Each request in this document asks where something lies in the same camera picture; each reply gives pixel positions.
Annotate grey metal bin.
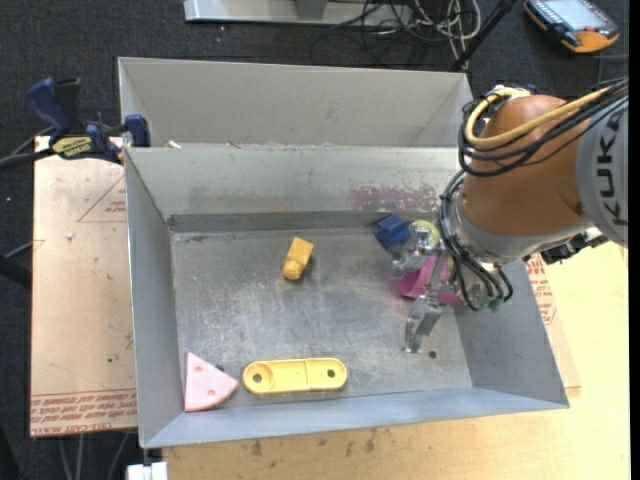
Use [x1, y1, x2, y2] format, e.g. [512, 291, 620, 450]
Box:
[117, 56, 571, 449]

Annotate brown cardboard board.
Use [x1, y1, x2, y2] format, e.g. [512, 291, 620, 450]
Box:
[28, 135, 584, 439]

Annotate magenta plastic piece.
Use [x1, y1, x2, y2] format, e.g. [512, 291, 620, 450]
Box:
[398, 255, 459, 305]

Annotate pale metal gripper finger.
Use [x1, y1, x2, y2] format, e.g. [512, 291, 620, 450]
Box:
[403, 297, 431, 354]
[417, 302, 444, 343]

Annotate black cylinder on white bracket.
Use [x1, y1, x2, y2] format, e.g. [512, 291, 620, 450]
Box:
[539, 227, 609, 265]

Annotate pink wedge with holes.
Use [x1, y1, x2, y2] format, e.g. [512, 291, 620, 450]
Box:
[183, 351, 240, 413]

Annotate small yellow block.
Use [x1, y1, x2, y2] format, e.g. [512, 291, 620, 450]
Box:
[282, 236, 315, 282]

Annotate blue block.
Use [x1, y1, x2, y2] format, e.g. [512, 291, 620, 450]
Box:
[374, 214, 412, 250]

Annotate yellow flat piece with holes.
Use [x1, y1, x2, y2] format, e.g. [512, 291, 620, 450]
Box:
[241, 357, 349, 396]

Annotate yellow-green ball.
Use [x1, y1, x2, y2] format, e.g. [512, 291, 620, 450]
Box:
[409, 219, 442, 249]

